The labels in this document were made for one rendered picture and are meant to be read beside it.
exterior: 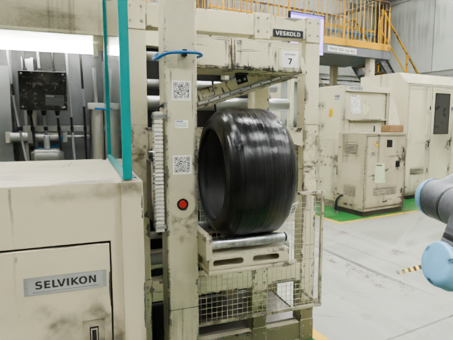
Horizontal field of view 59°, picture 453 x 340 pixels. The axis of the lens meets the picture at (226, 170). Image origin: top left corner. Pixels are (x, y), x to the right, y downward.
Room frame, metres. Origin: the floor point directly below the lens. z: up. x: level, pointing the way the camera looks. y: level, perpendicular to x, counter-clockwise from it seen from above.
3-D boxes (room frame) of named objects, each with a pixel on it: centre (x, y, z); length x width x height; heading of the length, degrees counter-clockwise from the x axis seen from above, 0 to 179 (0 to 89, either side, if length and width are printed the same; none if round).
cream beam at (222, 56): (2.06, -0.05, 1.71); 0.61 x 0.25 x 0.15; 110
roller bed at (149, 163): (2.02, 0.30, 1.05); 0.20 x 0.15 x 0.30; 110
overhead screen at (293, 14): (5.63, -1.09, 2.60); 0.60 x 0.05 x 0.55; 118
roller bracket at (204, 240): (1.67, 0.13, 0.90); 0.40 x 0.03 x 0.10; 20
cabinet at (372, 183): (6.23, -2.29, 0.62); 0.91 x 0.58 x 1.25; 118
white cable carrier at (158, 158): (1.57, 0.27, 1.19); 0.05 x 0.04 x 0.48; 20
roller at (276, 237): (1.60, -0.09, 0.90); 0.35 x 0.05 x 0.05; 110
